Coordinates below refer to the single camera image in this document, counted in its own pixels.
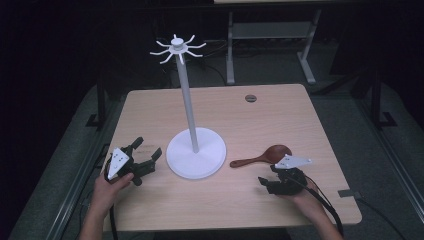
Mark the brown wooden spoon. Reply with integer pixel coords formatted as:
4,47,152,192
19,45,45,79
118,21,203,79
229,144,293,169

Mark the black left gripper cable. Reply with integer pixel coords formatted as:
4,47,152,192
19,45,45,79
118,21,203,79
108,203,119,240

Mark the black metal stand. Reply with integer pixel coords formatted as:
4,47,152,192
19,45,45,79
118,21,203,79
85,75,108,130
365,68,398,130

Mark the person's right hand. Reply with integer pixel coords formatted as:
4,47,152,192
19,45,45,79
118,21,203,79
279,177,327,216

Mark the person's left hand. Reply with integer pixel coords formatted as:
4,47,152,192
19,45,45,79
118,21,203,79
89,172,135,215

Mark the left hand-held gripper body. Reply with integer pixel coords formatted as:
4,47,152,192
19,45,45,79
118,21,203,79
104,145,158,187

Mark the black floor cable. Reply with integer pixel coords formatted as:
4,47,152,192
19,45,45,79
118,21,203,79
357,196,405,240

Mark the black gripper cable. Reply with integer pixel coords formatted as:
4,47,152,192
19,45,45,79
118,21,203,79
108,203,119,240
283,173,345,237

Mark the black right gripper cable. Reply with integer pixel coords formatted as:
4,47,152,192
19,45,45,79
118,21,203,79
283,173,345,237

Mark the white metal desk frame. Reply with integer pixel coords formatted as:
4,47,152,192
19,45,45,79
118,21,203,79
213,0,323,86

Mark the grey tape strip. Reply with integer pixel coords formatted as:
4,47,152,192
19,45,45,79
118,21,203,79
337,188,363,200

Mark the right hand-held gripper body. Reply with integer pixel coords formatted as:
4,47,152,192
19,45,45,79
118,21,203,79
266,153,315,196

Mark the white hook rack stand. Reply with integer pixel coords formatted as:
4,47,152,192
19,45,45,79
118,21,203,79
149,33,228,181

